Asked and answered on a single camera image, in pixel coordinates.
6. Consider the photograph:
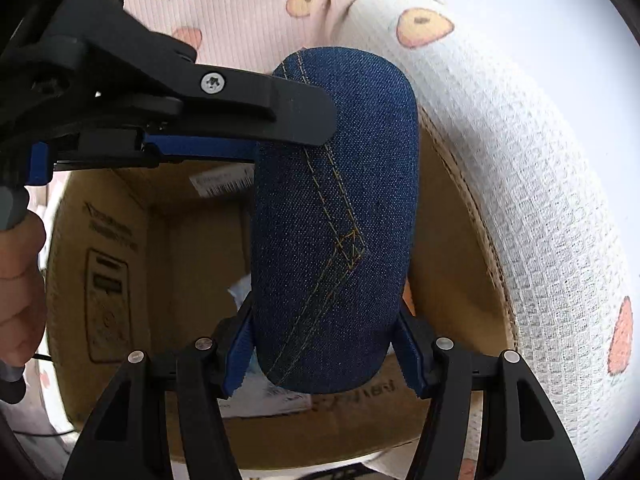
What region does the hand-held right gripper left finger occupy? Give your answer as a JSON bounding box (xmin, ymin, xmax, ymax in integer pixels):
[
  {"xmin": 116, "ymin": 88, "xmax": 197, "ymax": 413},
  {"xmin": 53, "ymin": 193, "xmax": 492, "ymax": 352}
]
[{"xmin": 60, "ymin": 292, "xmax": 256, "ymax": 480}]

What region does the cardboard box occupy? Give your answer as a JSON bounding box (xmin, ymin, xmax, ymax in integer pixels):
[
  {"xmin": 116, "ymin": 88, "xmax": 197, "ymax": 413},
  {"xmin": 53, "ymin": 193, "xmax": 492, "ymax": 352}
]
[{"xmin": 45, "ymin": 105, "xmax": 518, "ymax": 471}]

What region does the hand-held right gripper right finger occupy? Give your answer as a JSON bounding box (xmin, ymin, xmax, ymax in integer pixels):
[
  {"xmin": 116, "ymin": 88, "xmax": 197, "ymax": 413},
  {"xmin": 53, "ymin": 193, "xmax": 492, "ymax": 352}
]
[{"xmin": 387, "ymin": 297, "xmax": 586, "ymax": 480}]

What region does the person's left hand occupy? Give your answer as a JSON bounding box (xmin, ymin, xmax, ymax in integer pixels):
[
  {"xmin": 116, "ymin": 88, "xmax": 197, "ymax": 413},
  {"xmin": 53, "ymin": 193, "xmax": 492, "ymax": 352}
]
[{"xmin": 0, "ymin": 207, "xmax": 48, "ymax": 368}]

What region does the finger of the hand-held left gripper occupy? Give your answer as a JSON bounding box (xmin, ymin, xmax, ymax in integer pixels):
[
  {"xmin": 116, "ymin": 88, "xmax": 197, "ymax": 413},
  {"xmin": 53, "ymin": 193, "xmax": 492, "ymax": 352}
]
[
  {"xmin": 37, "ymin": 0, "xmax": 337, "ymax": 147},
  {"xmin": 52, "ymin": 127, "xmax": 257, "ymax": 171}
]

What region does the denim glasses case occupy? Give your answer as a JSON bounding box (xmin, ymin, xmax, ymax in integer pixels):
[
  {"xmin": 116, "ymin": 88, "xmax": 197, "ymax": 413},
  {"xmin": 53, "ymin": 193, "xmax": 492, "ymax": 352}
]
[{"xmin": 248, "ymin": 46, "xmax": 420, "ymax": 395}]

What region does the white printed paper slip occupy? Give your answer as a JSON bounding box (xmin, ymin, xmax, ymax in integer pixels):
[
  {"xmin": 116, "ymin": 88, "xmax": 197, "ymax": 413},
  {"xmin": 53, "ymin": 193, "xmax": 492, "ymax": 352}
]
[{"xmin": 220, "ymin": 375, "xmax": 313, "ymax": 418}]

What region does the pink cartoon printed blanket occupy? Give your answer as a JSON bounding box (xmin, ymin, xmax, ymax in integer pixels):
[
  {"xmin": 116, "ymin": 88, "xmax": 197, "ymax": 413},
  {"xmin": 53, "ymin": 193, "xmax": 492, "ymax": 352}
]
[{"xmin": 120, "ymin": 0, "xmax": 636, "ymax": 480}]

